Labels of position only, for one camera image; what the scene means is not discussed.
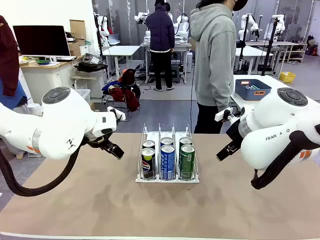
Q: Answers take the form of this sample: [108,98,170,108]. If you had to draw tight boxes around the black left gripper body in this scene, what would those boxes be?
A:
[87,133,114,150]

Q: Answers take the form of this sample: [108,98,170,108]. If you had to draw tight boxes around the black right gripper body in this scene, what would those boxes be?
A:
[225,122,245,146]

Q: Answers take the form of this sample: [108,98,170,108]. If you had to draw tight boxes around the blue plastic basket orange handles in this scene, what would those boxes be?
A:
[234,79,273,102]

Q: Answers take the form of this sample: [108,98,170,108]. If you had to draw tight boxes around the person's right forearm grey sleeve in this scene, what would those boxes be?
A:
[216,72,237,113]

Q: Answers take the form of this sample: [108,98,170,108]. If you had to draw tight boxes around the blue beverage can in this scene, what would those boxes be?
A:
[160,144,176,181]
[160,136,175,147]

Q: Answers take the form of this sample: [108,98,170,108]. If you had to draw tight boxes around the black Pepsi can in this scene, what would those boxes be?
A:
[141,139,156,151]
[141,147,156,180]

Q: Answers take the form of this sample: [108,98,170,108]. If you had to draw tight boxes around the green cider can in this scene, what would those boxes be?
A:
[179,144,196,181]
[179,136,194,147]

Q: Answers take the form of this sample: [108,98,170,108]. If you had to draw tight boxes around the large white table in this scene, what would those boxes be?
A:
[229,74,320,111]

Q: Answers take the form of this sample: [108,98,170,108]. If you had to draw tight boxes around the person in grey hoodie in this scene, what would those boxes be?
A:
[189,0,249,135]

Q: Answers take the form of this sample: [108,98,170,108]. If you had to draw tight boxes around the black bag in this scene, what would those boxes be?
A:
[74,61,108,73]

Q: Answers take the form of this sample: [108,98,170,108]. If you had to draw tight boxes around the yellow plastic crate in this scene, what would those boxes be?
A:
[279,71,297,84]

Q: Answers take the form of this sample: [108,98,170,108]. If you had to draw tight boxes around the white background table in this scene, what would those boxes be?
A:
[101,45,141,81]
[234,45,270,73]

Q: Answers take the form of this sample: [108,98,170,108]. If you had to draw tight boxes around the white desk wooden top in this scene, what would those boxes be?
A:
[19,55,106,106]

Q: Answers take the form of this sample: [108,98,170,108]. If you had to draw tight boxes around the background robot workbench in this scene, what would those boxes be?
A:
[139,41,193,85]

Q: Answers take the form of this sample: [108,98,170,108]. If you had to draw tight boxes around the wooden background bench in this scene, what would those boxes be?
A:
[246,40,308,64]

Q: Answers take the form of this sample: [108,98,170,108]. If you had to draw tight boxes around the open laptop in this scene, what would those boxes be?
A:
[108,33,121,46]

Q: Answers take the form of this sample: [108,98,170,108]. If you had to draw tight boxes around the stacked cardboard boxes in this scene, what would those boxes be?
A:
[69,19,87,57]

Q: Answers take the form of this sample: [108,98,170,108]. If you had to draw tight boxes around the black computer monitor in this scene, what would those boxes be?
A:
[12,24,72,58]

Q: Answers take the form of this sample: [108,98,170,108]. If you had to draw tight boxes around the person in maroon top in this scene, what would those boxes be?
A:
[0,14,28,111]

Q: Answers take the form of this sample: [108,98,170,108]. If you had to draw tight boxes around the person in dark jacket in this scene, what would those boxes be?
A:
[145,0,176,92]

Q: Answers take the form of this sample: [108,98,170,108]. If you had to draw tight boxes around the black face mask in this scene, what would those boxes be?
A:
[232,0,249,12]

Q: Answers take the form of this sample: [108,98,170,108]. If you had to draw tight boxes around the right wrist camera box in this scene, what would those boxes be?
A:
[214,106,247,124]

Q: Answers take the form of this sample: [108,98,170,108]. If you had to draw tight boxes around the right arm black cable sleeve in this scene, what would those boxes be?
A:
[250,129,320,190]

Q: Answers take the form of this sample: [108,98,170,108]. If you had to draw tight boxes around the white wire can dispenser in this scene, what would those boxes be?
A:
[135,122,201,183]

